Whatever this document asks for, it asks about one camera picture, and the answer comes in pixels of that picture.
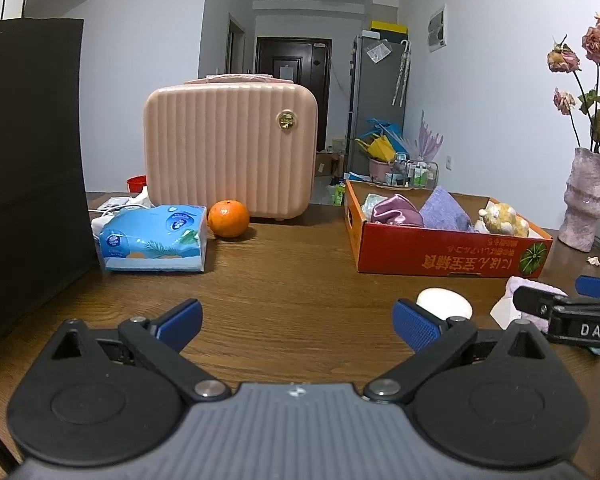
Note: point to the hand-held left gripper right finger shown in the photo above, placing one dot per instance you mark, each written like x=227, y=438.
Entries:
x=415, y=327

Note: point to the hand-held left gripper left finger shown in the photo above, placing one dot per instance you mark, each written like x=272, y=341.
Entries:
x=182, y=317

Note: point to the pink cloth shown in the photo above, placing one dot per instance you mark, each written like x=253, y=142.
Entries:
x=530, y=285

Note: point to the white round puff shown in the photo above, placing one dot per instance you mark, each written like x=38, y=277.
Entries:
x=442, y=302

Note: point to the orange cardboard box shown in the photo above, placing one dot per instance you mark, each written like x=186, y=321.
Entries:
x=415, y=255

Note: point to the yellow plush toy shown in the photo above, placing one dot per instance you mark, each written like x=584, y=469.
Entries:
x=502, y=217

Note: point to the purple satin pouch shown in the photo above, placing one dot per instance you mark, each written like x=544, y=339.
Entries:
x=395, y=210

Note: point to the purple towel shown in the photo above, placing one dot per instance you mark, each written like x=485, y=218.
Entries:
x=445, y=210

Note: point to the blue soft tissue pack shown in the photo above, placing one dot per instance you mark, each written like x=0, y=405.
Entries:
x=152, y=237

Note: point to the pink textured vase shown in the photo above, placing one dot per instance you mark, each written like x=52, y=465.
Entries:
x=585, y=197

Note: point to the orange fruit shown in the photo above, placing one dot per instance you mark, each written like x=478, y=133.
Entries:
x=227, y=217

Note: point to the red bowl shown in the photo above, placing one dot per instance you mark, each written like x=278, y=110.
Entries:
x=136, y=181

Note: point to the green packet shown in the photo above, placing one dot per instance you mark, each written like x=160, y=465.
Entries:
x=337, y=195

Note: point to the pink bucket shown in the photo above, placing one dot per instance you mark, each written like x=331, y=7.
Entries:
x=380, y=171

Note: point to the pink ribbed suitcase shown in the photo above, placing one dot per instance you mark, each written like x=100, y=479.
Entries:
x=230, y=147

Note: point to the yellow bag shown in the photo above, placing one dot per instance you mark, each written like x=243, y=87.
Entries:
x=380, y=147

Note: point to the purple wing decoration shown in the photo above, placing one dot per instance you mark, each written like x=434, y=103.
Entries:
x=427, y=142

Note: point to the brown cardboard box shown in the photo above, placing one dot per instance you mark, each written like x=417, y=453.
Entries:
x=327, y=162

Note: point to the blue folding rack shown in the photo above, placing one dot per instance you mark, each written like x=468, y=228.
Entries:
x=387, y=127

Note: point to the black paper bag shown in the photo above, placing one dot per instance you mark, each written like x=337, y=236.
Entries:
x=30, y=175

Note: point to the grey refrigerator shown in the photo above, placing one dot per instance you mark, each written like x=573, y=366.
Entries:
x=377, y=105

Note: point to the dried pink roses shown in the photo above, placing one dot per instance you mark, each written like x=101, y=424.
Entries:
x=595, y=45

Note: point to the dark wooden door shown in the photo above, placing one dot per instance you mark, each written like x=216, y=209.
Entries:
x=292, y=85

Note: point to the white paper sheet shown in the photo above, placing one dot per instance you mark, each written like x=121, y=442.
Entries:
x=286, y=71

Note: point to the yellow box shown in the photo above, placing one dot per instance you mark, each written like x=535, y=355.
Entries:
x=389, y=26

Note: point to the white wall panel box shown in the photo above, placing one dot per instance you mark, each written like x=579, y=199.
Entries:
x=437, y=27

